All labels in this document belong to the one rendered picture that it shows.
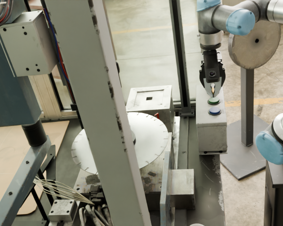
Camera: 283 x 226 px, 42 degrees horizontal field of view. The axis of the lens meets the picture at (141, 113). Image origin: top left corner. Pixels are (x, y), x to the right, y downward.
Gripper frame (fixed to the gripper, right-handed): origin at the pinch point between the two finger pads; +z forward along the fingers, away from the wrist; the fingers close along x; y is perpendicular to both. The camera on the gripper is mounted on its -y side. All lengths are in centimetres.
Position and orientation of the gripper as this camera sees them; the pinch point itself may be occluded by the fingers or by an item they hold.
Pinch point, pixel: (213, 95)
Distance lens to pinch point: 135.7
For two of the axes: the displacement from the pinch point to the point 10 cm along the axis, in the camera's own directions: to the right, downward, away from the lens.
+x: -9.8, 0.6, 1.8
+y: 1.1, -5.8, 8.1
